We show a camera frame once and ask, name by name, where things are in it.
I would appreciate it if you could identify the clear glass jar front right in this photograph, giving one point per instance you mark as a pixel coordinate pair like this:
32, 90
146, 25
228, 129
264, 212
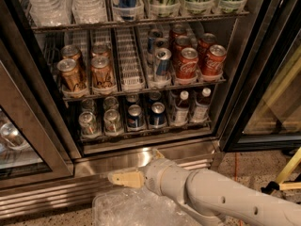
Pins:
112, 121

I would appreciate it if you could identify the gold can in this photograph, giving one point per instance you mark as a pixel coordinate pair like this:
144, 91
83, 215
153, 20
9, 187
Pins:
100, 50
72, 51
71, 74
102, 72

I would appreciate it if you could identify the stainless steel display fridge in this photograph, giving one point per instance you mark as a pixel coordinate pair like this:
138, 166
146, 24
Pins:
35, 51

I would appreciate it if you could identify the gold can front left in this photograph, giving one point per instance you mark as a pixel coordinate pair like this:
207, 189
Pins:
71, 74

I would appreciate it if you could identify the red coca-cola can front right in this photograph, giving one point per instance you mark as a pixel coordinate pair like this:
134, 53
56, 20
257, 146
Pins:
214, 60

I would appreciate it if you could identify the clear water bottles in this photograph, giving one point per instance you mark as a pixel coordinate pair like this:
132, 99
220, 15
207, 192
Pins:
50, 12
89, 11

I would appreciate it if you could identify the silver blue can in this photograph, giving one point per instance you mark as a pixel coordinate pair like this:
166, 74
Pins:
152, 35
161, 63
160, 43

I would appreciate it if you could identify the red coca-cola can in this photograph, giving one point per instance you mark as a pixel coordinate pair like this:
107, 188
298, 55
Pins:
204, 43
177, 30
180, 43
214, 60
187, 63

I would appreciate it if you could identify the silver can behind left door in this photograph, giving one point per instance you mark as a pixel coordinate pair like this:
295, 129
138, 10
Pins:
13, 137

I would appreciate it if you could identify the clear glass jar rear right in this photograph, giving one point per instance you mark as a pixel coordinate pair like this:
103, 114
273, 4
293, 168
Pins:
110, 102

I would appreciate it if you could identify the yellow black robot base frame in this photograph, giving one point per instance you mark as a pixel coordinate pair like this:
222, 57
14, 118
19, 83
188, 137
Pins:
281, 182

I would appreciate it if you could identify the gold can rear left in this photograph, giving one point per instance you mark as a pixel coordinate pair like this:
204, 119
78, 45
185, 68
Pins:
72, 51

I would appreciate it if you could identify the clear glass jar rear left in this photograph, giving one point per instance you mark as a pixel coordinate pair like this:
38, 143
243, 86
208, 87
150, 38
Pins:
89, 105

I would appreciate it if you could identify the gold can rear right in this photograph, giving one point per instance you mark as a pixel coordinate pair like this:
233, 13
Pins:
100, 50

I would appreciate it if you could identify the glass fridge door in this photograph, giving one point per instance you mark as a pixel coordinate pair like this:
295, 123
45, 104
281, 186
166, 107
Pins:
266, 104
23, 110

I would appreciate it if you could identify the red coca-cola can front left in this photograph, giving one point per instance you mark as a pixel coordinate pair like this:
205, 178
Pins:
187, 63

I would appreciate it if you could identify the white-cap bottle left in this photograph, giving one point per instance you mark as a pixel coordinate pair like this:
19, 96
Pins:
181, 108

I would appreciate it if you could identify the silver blue can rear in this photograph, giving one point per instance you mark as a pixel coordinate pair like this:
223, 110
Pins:
152, 35

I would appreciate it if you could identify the clear glass jar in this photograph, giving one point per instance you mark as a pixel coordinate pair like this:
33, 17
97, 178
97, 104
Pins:
110, 102
89, 105
88, 123
112, 121

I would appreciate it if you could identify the right glass fridge door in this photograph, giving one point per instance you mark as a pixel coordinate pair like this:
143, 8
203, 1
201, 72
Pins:
266, 104

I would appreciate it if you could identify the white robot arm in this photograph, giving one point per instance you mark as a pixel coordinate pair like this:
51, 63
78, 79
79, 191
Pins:
208, 196

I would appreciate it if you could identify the blue pepsi can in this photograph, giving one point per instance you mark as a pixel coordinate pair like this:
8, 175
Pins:
154, 97
157, 115
132, 99
135, 118

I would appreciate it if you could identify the gold can front right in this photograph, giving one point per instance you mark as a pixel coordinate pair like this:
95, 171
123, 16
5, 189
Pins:
102, 72

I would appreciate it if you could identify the red coca-cola can rear right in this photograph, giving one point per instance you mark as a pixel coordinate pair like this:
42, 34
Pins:
204, 43

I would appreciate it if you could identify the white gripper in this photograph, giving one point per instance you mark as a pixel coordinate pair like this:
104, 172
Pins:
155, 174

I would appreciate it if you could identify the left glass fridge door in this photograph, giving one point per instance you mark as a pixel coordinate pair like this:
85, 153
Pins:
23, 110

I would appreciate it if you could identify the white-cap bottle right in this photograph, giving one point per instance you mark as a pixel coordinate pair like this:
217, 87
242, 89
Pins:
201, 104

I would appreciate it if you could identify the white-cap bottle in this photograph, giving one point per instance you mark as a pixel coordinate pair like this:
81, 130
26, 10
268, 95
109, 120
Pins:
181, 108
201, 104

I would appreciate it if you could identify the clear glass jar front left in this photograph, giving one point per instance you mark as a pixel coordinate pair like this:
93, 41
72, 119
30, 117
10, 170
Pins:
88, 123

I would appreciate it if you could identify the clear water bottles right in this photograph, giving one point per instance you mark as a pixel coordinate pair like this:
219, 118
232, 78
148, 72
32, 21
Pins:
89, 11

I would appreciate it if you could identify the silver blue can front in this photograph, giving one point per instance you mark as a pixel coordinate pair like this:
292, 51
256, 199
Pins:
161, 63

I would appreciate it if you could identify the clear water bottles left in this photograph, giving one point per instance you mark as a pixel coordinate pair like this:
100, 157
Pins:
50, 12

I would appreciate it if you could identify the red coca-cola can rear left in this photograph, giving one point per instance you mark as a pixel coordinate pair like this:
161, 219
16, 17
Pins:
177, 30

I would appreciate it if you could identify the silver blue can middle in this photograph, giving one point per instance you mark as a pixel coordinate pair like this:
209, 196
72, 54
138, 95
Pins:
160, 43

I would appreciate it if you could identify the clear plastic bin with wrap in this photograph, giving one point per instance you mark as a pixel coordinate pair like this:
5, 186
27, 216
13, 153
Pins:
137, 207

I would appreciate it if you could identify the red coca-cola can middle left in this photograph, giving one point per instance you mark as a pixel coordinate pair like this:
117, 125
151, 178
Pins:
180, 43

